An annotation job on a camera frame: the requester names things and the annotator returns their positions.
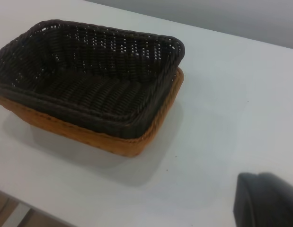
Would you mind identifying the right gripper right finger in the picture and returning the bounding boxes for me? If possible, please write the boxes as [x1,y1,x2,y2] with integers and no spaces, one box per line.
[257,172,293,227]

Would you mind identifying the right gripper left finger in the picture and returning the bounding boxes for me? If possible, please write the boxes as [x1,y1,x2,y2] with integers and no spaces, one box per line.
[232,173,274,227]

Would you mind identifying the light brown wicker basket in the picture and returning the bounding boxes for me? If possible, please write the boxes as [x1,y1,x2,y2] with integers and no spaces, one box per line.
[0,67,185,157]

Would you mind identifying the dark brown wicker basket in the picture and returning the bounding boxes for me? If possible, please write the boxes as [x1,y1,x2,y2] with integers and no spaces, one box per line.
[0,19,186,139]

